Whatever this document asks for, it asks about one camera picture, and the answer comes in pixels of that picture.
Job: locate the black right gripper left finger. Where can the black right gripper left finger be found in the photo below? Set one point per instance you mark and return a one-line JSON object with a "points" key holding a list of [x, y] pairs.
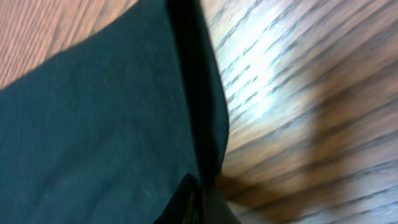
{"points": [[181, 207]]}

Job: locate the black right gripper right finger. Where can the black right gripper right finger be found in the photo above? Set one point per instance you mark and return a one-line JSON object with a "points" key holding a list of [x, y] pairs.
{"points": [[214, 208]]}

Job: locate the black t-shirt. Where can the black t-shirt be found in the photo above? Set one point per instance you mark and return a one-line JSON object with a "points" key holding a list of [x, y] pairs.
{"points": [[105, 131]]}

